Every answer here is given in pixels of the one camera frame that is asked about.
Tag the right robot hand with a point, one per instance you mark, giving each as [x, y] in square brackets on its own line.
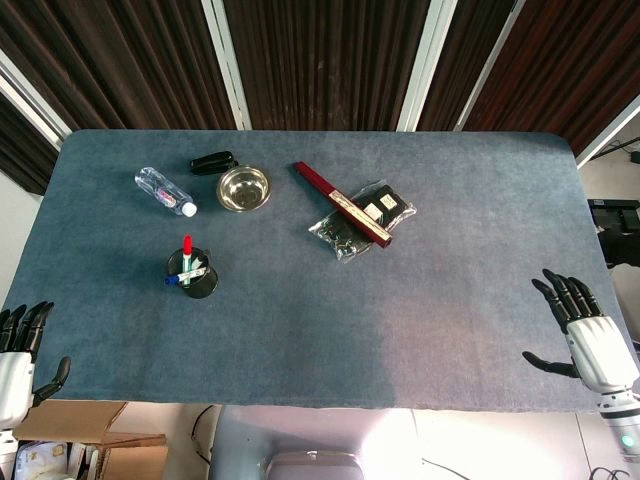
[597, 352]

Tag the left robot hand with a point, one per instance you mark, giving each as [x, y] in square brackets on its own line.
[15, 367]

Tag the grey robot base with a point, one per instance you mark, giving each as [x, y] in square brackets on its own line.
[300, 445]

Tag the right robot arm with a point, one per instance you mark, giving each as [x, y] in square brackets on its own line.
[622, 425]

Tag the black mesh pen holder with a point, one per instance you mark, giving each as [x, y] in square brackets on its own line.
[196, 277]

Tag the cardboard box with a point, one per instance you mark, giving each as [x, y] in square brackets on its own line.
[95, 440]

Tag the black equipment on floor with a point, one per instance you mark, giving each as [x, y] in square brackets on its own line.
[616, 230]

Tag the clear plastic water bottle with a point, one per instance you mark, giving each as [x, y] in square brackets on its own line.
[165, 191]

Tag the clear bag with black items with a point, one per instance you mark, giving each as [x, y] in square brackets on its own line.
[370, 215]

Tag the blue felt table mat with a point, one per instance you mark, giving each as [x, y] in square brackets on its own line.
[320, 300]

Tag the black stapler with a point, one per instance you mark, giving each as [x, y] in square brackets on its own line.
[213, 162]

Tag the stainless steel bowl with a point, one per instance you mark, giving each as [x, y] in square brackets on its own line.
[244, 189]

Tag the long dark red box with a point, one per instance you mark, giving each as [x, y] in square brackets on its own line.
[341, 204]

